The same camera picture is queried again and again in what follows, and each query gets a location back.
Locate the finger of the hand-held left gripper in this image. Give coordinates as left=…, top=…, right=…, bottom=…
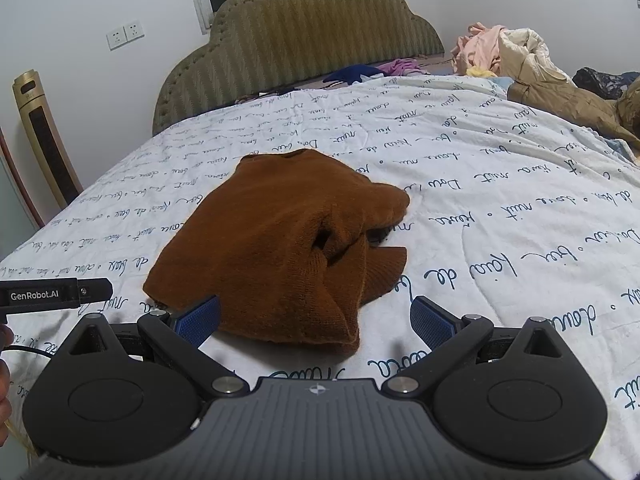
left=77, top=278, right=113, bottom=305

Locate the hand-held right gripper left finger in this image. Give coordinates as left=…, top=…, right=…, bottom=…
left=52, top=296, right=250, bottom=402

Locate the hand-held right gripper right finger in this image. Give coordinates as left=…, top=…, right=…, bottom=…
left=381, top=296, right=581, bottom=401

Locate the brown knit sweater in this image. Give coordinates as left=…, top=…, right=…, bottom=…
left=142, top=149, right=412, bottom=357

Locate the person's left hand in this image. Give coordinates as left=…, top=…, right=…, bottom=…
left=0, top=324, right=15, bottom=441

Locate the white printed blanket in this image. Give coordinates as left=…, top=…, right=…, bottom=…
left=0, top=74, right=640, bottom=480

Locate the tan jacket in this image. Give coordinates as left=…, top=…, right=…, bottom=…
left=507, top=77, right=640, bottom=150

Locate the light blue cloth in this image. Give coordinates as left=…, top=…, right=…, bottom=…
left=605, top=137, right=639, bottom=162

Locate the purple cloth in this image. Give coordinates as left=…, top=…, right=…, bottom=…
left=377, top=58, right=426, bottom=76

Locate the navy blue cloth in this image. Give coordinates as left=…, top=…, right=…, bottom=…
left=322, top=64, right=374, bottom=85

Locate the pink cloth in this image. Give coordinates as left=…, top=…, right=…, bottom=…
left=452, top=22, right=506, bottom=76

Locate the cream quilted jacket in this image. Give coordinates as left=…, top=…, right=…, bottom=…
left=497, top=27, right=576, bottom=87

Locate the dark floral cloth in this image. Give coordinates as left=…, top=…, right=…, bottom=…
left=572, top=67, right=640, bottom=102

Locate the olive padded headboard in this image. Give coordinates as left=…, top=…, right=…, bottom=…
left=152, top=0, right=446, bottom=137

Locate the black cable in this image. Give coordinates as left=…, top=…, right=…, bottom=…
left=0, top=344, right=58, bottom=360

